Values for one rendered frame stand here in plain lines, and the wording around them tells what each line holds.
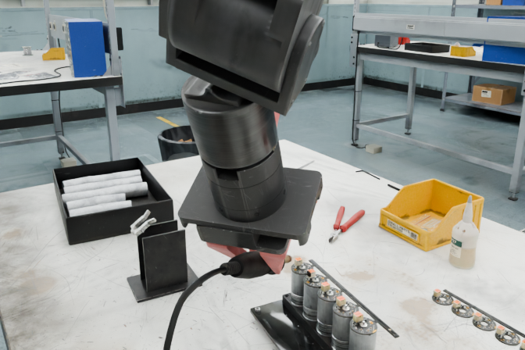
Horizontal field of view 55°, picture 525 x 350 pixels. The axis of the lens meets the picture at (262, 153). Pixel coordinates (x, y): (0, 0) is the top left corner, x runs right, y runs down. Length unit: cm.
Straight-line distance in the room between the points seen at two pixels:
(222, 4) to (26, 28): 450
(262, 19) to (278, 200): 16
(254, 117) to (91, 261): 48
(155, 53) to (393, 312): 459
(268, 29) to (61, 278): 53
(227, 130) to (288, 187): 10
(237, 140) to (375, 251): 47
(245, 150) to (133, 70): 469
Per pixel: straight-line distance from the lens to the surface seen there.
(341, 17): 631
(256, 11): 26
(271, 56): 26
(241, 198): 35
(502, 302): 69
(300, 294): 57
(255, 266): 40
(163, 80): 512
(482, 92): 515
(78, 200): 88
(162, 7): 29
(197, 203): 40
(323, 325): 54
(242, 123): 31
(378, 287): 67
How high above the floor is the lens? 110
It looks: 18 degrees down
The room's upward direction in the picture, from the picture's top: straight up
